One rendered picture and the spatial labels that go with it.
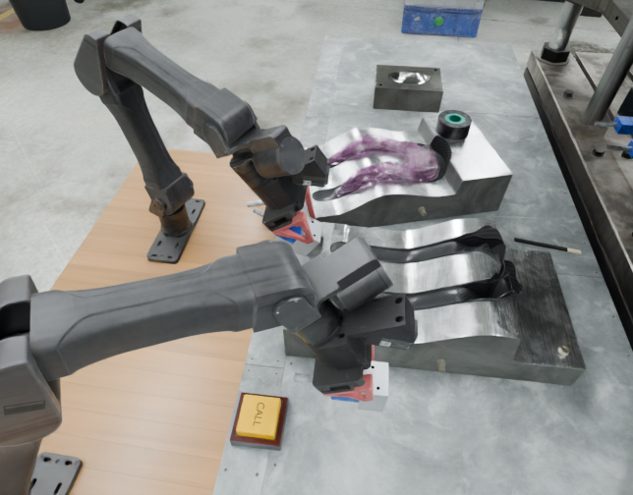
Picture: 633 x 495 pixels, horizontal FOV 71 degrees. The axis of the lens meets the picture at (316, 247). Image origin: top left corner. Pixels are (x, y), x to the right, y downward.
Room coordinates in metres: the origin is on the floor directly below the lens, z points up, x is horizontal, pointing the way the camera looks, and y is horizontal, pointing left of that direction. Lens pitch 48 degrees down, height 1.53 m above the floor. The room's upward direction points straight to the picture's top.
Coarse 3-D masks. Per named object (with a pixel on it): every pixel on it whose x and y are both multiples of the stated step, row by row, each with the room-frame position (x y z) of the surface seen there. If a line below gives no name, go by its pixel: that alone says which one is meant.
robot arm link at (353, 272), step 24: (264, 240) 0.32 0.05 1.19; (360, 240) 0.33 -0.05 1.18; (312, 264) 0.31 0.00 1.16; (336, 264) 0.31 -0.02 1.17; (360, 264) 0.30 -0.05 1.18; (336, 288) 0.28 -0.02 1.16; (360, 288) 0.29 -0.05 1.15; (384, 288) 0.30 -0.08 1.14; (288, 312) 0.24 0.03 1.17; (312, 312) 0.25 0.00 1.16
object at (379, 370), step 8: (376, 368) 0.29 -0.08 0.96; (384, 368) 0.29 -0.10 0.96; (296, 376) 0.29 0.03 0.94; (304, 376) 0.29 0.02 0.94; (312, 376) 0.29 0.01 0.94; (376, 376) 0.28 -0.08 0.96; (384, 376) 0.28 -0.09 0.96; (376, 384) 0.27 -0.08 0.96; (384, 384) 0.27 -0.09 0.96; (376, 392) 0.26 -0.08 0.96; (384, 392) 0.26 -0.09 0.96; (344, 400) 0.26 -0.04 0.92; (352, 400) 0.26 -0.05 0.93; (376, 400) 0.25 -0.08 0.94; (384, 400) 0.25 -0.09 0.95; (360, 408) 0.26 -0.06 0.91; (368, 408) 0.25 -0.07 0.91; (376, 408) 0.25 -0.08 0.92
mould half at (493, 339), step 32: (448, 224) 0.61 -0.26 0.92; (480, 224) 0.60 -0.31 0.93; (448, 256) 0.53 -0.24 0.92; (480, 256) 0.52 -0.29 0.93; (512, 256) 0.58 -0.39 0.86; (544, 256) 0.58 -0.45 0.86; (416, 288) 0.48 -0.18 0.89; (544, 288) 0.51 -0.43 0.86; (448, 320) 0.40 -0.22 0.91; (480, 320) 0.39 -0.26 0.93; (512, 320) 0.39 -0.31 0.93; (544, 320) 0.43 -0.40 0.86; (288, 352) 0.40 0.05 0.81; (384, 352) 0.38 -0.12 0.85; (416, 352) 0.37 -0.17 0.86; (448, 352) 0.37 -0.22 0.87; (480, 352) 0.36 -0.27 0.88; (512, 352) 0.36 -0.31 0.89; (544, 352) 0.37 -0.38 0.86; (576, 352) 0.37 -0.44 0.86
